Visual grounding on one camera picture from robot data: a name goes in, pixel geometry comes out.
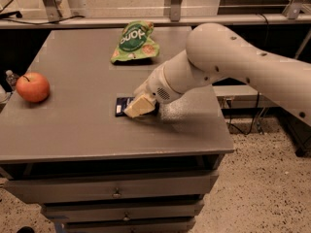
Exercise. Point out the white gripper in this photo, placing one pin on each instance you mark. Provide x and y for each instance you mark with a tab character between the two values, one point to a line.
155	85

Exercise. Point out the dark blue rxbar wrapper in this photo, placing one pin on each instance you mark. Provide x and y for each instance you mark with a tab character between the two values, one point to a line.
123	102

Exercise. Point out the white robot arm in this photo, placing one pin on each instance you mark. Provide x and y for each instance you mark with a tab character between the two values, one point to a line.
214	52

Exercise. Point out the red apple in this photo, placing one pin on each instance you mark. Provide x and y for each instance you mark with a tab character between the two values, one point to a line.
33	87

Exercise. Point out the green snack bag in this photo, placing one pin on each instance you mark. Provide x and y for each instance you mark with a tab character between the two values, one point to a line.
136	43

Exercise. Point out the grey drawer cabinet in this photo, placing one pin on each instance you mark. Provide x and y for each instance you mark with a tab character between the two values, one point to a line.
68	153

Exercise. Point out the top drawer metal knob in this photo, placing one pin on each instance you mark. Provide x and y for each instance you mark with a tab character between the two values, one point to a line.
116	193

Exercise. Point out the drawer metal knob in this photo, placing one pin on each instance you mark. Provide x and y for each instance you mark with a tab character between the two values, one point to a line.
126	217
116	193

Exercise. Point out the middle drawer metal knob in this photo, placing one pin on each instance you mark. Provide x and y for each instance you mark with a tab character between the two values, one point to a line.
126	217

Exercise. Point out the clear plastic water bottle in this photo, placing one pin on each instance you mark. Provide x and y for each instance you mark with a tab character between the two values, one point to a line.
11	79

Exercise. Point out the metal frame rail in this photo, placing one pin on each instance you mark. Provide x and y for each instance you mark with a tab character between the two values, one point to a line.
117	13

